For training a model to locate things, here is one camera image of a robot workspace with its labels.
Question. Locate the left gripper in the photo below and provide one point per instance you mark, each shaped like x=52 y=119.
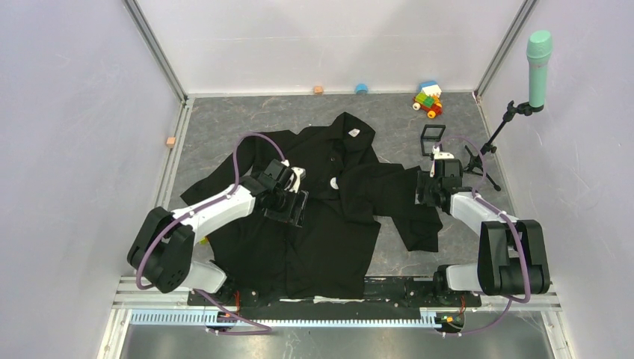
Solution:
x=293 y=215

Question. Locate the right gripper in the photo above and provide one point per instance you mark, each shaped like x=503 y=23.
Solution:
x=423 y=182

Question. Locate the black shirt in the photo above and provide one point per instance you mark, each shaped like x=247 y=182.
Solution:
x=331 y=253

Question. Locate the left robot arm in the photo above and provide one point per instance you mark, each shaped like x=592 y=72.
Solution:
x=162 y=252

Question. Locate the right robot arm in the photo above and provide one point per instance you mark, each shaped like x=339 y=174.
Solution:
x=512 y=259

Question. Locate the black brooch display box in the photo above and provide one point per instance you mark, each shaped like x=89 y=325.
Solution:
x=431 y=134

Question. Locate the black tripod microphone stand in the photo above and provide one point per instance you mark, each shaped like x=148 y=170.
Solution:
x=475 y=165

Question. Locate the colourful toy block car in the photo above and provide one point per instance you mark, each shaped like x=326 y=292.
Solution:
x=428 y=99

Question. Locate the blue cap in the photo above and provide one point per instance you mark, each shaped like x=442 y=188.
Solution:
x=361 y=89

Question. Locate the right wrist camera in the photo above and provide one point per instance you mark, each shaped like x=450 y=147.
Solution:
x=439 y=159

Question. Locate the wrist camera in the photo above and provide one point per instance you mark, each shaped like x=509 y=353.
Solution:
x=298 y=174
x=439 y=159

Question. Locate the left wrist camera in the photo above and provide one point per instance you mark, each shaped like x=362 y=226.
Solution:
x=298 y=174

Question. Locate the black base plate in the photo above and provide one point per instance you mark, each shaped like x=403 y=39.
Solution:
x=388 y=297

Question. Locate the white toothed rail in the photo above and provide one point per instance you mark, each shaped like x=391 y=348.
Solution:
x=218 y=319

